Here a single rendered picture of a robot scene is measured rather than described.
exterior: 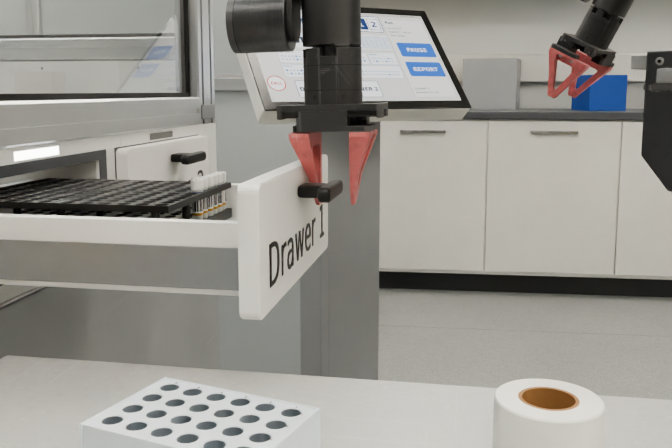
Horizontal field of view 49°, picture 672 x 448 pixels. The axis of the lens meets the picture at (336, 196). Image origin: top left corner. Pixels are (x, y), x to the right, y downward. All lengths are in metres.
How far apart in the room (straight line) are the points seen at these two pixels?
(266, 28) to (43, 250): 0.28
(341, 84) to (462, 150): 2.96
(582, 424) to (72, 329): 0.59
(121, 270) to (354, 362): 1.24
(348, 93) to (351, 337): 1.16
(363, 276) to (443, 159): 1.92
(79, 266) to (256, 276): 0.16
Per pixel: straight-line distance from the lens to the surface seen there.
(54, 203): 0.72
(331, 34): 0.71
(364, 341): 1.84
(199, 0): 1.27
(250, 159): 2.44
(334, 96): 0.71
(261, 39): 0.73
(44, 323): 0.85
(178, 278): 0.63
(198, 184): 0.75
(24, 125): 0.81
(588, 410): 0.51
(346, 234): 1.74
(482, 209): 3.69
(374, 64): 1.72
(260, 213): 0.59
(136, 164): 0.98
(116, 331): 1.00
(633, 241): 3.83
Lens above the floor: 1.00
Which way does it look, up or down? 8 degrees down
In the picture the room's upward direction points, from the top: straight up
